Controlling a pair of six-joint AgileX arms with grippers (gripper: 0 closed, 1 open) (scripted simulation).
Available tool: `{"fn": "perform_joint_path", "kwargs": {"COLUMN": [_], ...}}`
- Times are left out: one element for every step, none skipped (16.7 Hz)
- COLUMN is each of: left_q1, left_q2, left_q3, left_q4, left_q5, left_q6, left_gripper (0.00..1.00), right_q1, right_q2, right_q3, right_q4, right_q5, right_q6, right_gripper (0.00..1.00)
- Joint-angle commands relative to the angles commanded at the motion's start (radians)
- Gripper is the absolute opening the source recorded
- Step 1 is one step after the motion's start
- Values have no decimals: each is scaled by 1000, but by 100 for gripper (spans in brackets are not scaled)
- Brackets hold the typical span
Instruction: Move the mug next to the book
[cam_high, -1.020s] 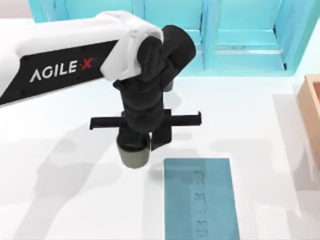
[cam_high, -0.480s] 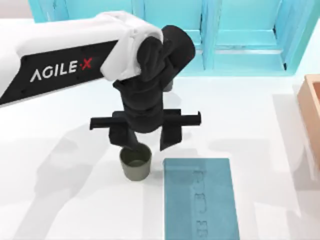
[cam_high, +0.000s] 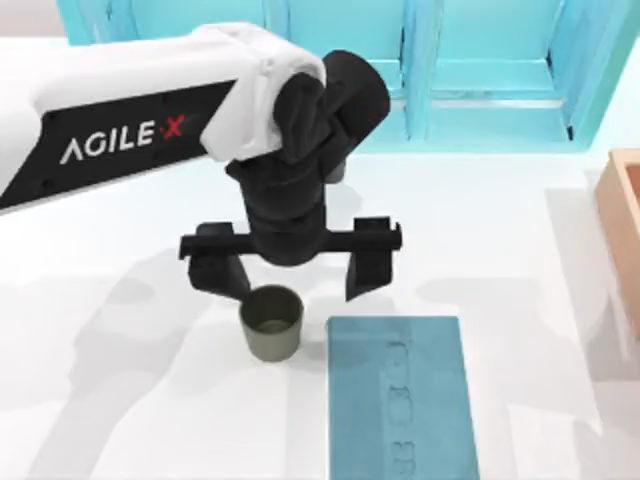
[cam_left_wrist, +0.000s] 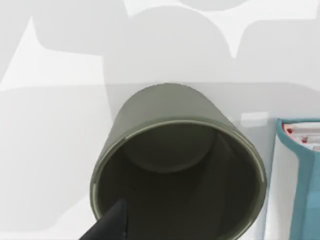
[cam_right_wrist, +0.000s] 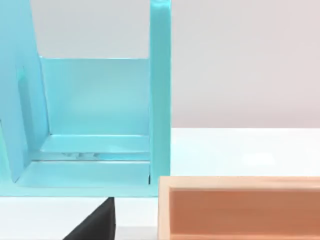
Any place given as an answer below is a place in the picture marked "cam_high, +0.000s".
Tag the olive green cup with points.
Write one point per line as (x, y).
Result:
(272, 340)

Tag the light blue rack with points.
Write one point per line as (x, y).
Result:
(475, 75)

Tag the salmon shallow box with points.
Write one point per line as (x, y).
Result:
(617, 210)

